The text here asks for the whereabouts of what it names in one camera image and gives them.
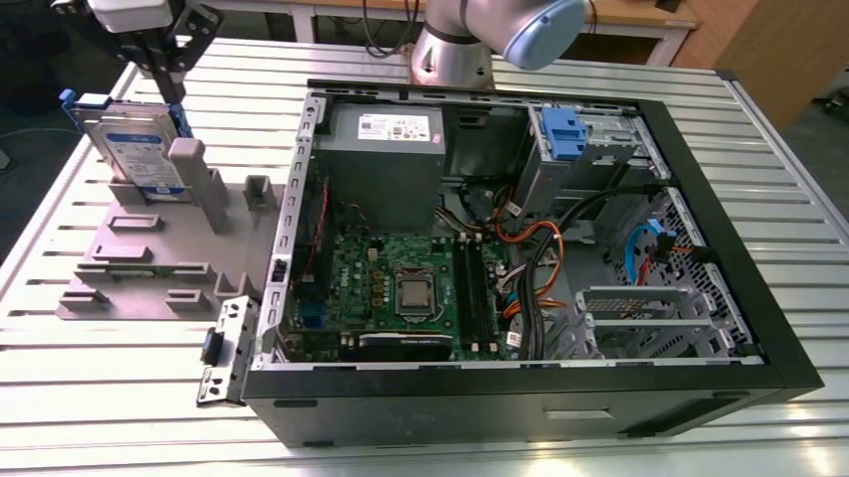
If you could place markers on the black RAM slots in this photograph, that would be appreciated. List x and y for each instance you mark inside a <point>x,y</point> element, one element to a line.
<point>474,293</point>

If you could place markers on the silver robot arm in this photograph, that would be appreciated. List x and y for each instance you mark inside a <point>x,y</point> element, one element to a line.
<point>451,54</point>

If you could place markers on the hard disk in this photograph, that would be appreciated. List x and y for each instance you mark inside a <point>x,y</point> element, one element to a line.
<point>136,149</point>

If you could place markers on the wooden desk white frame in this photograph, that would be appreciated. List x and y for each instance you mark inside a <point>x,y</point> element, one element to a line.
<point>636,11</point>

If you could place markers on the metal drive cage blue latch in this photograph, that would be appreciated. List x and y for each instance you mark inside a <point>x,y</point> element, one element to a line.
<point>563,134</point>

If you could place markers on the black graphics card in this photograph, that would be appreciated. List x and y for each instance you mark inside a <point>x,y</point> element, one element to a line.
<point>397,345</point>

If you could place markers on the silver CPU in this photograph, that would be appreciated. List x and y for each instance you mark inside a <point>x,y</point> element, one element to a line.
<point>413,293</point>

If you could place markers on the black open PC case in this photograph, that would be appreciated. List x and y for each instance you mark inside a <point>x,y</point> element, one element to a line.
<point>464,412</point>

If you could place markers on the grey parts rack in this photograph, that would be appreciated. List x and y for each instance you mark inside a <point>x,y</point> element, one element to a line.
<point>172,238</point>

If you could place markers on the wooden cabinet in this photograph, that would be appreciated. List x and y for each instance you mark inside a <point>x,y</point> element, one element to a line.
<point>782,49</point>

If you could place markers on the metal disk bay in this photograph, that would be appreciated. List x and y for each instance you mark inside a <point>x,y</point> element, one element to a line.
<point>643,323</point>

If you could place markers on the grey power supply unit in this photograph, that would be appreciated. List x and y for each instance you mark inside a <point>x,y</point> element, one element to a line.
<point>377,194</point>

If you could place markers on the metal expansion slot retainer bracket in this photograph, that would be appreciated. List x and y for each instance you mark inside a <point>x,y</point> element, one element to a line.
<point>239,348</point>

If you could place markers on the green motherboard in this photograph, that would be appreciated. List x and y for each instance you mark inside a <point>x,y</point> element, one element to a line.
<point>357,248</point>

